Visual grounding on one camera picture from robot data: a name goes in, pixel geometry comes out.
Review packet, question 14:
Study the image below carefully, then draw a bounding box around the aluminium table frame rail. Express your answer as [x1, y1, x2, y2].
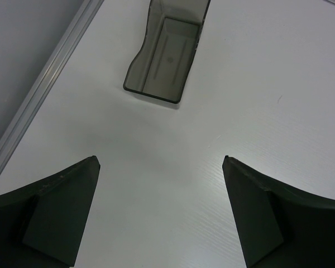
[0, 1, 102, 174]

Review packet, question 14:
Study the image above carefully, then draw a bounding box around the grey translucent plastic bin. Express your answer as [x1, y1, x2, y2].
[123, 1, 210, 105]

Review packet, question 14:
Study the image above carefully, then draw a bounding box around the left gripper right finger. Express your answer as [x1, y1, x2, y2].
[222, 156, 335, 267]

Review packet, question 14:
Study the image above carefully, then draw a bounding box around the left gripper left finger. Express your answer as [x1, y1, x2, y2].
[0, 156, 101, 267]

